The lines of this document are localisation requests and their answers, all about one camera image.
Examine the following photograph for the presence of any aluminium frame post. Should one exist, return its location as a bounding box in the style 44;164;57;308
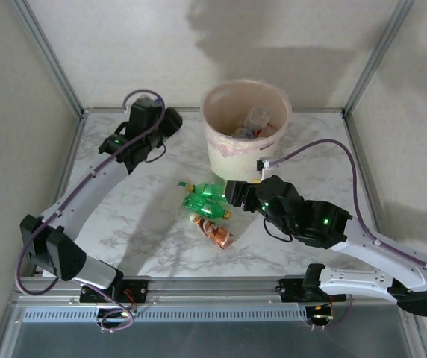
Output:
10;0;89;119
342;0;417;119

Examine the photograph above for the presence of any clear bottle green cap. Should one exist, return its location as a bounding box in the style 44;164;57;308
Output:
166;180;192;216

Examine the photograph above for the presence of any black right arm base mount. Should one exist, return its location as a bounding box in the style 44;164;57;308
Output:
275;277;347;303

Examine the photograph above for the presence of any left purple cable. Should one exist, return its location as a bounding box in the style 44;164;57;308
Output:
14;88;166;333

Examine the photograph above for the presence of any pink plastic bin liner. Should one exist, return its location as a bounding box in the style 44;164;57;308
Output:
200;78;293;160

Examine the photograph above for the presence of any clear bottle green label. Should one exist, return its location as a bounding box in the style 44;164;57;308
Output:
246;105;271;130

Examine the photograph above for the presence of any purple cable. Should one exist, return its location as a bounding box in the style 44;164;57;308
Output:
14;88;166;333
269;138;427;333

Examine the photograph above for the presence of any cream plastic waste bin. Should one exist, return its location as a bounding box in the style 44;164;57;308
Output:
200;78;293;180

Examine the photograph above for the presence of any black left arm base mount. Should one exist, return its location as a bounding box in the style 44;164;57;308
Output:
79;277;149;305

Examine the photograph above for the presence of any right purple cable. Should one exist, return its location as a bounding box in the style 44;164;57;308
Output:
269;138;427;333

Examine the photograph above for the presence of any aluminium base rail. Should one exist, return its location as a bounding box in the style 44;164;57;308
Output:
11;274;420;307

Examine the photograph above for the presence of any grey perforated cable duct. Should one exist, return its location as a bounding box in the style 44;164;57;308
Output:
22;307;308;324

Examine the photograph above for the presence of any crushed brown orange bottle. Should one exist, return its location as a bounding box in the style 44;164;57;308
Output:
189;212;235;249

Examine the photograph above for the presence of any green plastic bottle yellow cap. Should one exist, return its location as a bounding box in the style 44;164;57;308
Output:
181;196;234;221
186;181;230;203

